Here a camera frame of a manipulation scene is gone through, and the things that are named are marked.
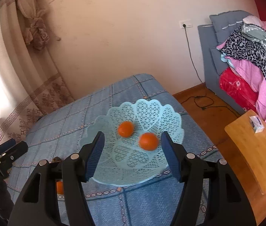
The large orange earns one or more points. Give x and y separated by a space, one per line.
59 187

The orange tangerine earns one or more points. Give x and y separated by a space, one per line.
126 129
148 141

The white wall socket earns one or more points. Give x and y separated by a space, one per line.
185 24

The wooden side table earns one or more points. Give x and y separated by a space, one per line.
245 152

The pink clothes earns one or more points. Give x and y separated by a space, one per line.
248 71

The beige patterned curtain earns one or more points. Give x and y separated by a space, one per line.
30 84

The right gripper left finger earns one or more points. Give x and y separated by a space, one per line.
37 203

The red blanket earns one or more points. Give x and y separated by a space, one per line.
238 89

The light blue lattice basket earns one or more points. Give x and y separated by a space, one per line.
123 162

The leopard print garment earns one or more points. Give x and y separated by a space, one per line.
240 48

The blue grey sofa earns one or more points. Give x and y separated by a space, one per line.
222 25

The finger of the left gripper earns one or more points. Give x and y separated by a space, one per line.
11 151

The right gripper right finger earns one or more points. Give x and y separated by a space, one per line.
227 201

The small white box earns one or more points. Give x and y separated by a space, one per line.
256 124

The blue patterned bed cover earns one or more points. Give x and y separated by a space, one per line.
130 186

